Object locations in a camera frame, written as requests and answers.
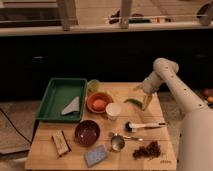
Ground metal measuring spoon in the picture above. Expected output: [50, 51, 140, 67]
[109, 132, 143, 152]

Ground black cable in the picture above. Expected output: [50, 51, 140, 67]
[0, 108, 34, 145]

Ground white handled brush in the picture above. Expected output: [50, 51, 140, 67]
[125, 122, 165, 132]

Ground brown dried food pile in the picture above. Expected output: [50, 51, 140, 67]
[132, 141, 161, 159]

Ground green pepper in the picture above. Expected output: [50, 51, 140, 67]
[124, 98, 143, 110]

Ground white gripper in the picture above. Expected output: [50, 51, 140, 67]
[133, 71, 163, 110]

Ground white cup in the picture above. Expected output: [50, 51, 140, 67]
[106, 103, 121, 121]

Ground orange bowl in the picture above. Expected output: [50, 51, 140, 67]
[86, 92, 113, 114]

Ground blue sponge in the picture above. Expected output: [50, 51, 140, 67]
[84, 145, 107, 167]

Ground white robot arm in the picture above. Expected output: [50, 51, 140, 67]
[139, 58, 213, 171]

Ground green plastic tray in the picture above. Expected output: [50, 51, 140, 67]
[36, 78, 87, 123]

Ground green cup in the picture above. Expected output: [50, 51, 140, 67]
[87, 79, 100, 93]

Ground orange fruit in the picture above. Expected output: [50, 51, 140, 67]
[92, 99, 104, 111]

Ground dark maroon bowl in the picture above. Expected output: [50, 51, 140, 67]
[75, 120, 100, 147]

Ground wooden block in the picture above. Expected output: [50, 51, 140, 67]
[52, 130, 71, 156]

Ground grey folded cloth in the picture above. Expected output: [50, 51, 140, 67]
[61, 96, 80, 116]

